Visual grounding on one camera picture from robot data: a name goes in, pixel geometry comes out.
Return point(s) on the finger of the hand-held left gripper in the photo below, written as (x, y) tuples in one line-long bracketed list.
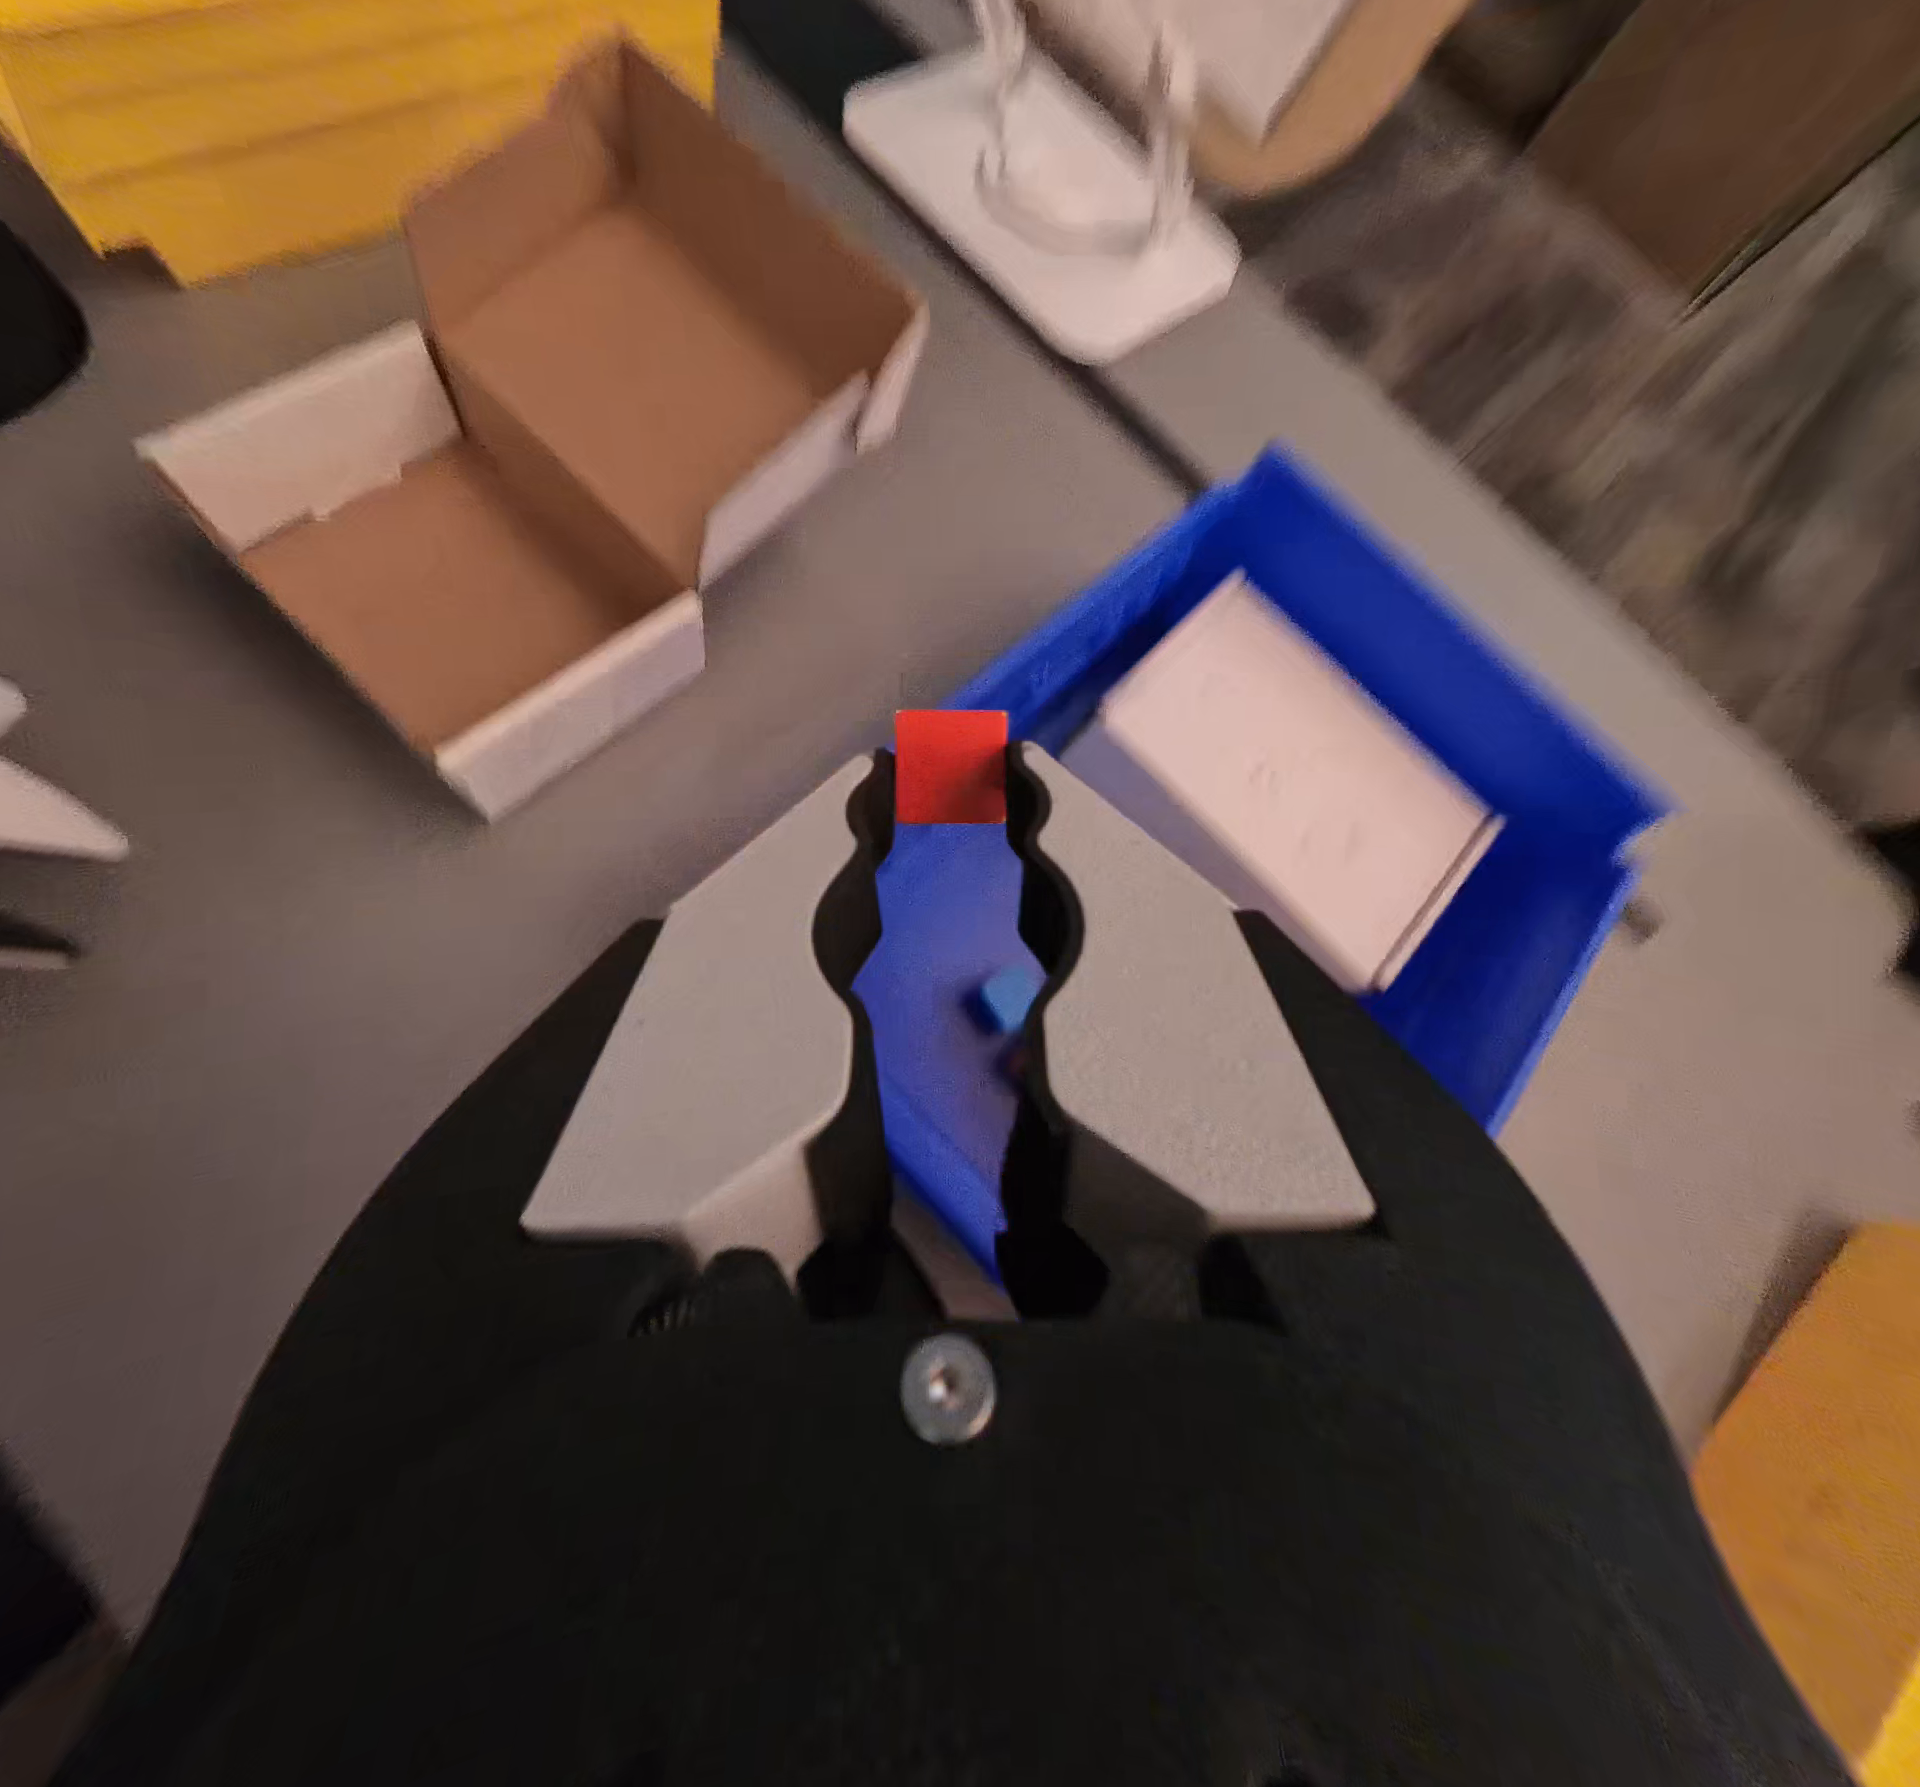
[(43, 822)]

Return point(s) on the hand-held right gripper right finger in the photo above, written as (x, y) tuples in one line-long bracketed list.
[(1185, 1068)]

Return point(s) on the yellow plastic bin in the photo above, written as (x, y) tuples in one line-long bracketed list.
[(300, 48), (1828, 1487)]

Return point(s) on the brown wooden board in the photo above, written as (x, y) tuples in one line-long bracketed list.
[(1753, 62)]

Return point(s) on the blue plastic bin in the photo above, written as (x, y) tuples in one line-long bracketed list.
[(1501, 797)]

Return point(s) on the small blue cube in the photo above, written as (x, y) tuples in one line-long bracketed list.
[(1006, 999)]

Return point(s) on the small white cardboard box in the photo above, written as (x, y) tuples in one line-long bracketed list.
[(1290, 780)]

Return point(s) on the red wooden cube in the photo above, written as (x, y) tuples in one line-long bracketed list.
[(952, 767)]

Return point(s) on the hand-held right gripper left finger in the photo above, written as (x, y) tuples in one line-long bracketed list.
[(705, 1068)]

